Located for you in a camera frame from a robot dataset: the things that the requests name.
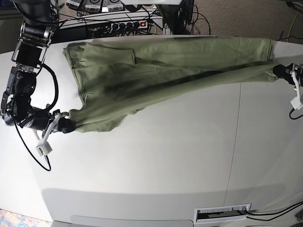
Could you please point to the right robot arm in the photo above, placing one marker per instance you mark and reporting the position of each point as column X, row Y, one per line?
column 40, row 24

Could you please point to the black power strip red switch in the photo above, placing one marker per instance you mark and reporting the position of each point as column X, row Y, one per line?
column 109, row 29

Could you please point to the white cable grommet tray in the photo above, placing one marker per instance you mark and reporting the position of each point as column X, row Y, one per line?
column 221, row 214

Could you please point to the green T-shirt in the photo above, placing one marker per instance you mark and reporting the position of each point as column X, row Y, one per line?
column 118, row 79

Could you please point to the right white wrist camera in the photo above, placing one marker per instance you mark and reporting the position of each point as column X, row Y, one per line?
column 43, row 148

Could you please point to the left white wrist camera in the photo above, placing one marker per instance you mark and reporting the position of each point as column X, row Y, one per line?
column 296, row 103

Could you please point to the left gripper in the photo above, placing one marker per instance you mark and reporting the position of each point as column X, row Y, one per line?
column 293, row 75

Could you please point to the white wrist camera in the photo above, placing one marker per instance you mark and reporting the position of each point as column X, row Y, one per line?
column 43, row 148
column 296, row 103

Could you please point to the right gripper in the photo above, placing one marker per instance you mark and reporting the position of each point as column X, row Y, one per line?
column 58, row 122

